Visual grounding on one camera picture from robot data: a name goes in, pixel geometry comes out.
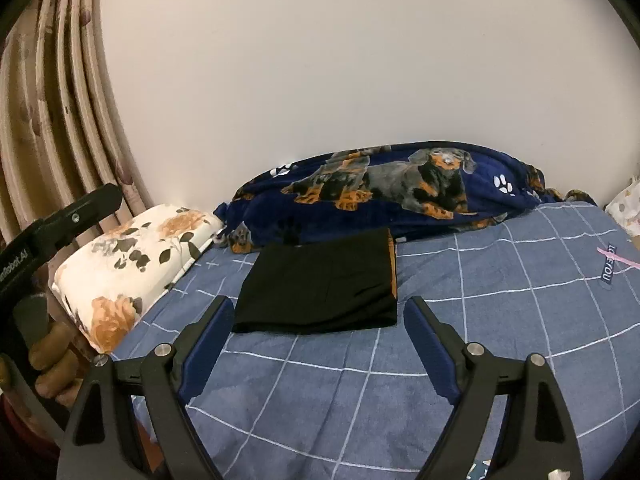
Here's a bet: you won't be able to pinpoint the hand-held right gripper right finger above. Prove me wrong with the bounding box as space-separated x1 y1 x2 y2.
403 296 585 480

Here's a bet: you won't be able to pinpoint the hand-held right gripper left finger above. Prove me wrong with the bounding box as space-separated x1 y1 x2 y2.
56 296 236 480

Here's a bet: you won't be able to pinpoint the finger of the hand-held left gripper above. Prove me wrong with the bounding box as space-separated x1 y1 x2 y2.
27 183 123 261

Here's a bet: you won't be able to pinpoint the black pants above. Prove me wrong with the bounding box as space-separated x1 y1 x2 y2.
232 227 398 335

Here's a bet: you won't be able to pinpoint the person's left hand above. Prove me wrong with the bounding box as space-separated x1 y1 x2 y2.
27 321 83 407

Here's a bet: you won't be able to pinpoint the white floral pillow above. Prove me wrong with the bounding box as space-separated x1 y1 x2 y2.
52 203 223 353

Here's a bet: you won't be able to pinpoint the blue checked bedsheet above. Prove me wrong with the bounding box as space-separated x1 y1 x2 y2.
107 201 640 480

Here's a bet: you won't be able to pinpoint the beige patterned curtain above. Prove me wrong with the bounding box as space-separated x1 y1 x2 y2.
0 0 156 261

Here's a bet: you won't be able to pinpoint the navy dog print blanket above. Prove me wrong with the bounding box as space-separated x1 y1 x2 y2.
214 144 596 253

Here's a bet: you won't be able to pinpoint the white dotted cloth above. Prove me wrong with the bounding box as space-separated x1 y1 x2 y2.
605 175 640 236

